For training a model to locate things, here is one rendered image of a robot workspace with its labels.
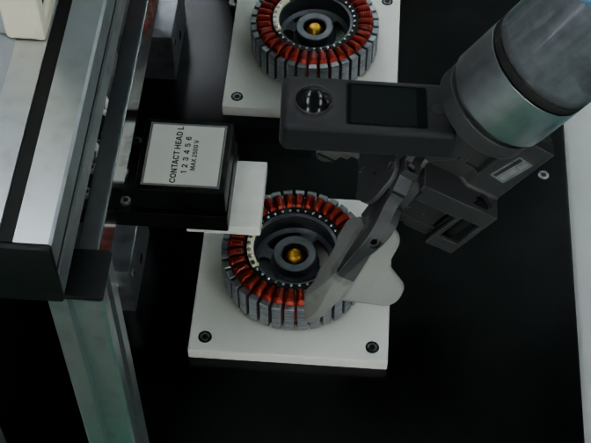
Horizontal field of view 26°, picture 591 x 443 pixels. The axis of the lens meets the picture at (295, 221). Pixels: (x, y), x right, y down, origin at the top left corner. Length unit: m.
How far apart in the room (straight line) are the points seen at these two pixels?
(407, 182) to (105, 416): 0.25
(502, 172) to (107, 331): 0.30
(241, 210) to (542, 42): 0.27
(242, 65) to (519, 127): 0.40
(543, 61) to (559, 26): 0.02
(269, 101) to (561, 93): 0.39
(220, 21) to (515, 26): 0.47
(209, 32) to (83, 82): 0.51
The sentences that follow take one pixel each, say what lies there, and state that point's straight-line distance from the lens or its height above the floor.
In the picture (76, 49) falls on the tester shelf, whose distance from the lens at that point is 0.70.
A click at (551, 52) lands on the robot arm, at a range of 0.76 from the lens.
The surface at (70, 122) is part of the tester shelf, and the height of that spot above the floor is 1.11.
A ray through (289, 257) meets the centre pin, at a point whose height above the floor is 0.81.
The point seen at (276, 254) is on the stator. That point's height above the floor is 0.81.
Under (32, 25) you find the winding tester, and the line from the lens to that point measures 0.70.
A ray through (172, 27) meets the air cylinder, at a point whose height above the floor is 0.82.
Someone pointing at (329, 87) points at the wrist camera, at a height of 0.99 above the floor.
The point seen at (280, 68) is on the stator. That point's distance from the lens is 1.10.
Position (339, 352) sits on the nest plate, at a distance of 0.96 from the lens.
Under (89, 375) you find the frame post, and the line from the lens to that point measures 0.75.
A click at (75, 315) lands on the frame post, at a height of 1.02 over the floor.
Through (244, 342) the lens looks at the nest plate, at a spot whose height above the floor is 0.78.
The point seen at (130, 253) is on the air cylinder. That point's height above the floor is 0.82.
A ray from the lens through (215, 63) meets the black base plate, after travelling 1.16.
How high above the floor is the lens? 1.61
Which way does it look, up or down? 54 degrees down
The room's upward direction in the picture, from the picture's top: straight up
